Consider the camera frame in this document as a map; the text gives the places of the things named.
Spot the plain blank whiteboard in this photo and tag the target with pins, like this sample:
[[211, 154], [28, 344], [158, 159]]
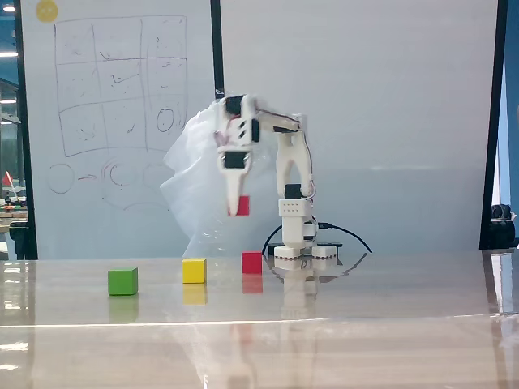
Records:
[[385, 81]]

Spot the cluttered wooden workbench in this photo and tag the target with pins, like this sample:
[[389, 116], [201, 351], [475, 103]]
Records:
[[12, 221]]

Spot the red triangular flag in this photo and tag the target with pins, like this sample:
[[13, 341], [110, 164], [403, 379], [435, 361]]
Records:
[[6, 179]]

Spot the yellow round magnet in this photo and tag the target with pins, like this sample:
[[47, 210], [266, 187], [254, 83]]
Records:
[[47, 10]]

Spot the black device beside whiteboard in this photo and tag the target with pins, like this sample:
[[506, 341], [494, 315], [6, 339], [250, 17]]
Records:
[[501, 233]]

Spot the green wooden cube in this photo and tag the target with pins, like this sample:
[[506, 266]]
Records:
[[122, 281]]

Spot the red wooden cube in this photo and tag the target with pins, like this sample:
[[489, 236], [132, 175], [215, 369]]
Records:
[[251, 262], [244, 206]]

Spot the black chair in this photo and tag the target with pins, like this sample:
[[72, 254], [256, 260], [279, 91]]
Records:
[[18, 243]]

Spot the yellow wooden cube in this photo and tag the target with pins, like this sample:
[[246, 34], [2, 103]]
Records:
[[194, 270]]

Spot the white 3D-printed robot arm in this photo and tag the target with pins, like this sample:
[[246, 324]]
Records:
[[290, 227]]

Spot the whiteboard with marker drawings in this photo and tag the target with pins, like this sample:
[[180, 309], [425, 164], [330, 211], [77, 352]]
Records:
[[121, 202]]

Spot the clear crumpled plastic bag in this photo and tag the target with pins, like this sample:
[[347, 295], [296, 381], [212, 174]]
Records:
[[190, 170]]

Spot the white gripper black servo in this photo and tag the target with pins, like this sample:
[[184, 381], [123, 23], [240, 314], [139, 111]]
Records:
[[233, 160]]

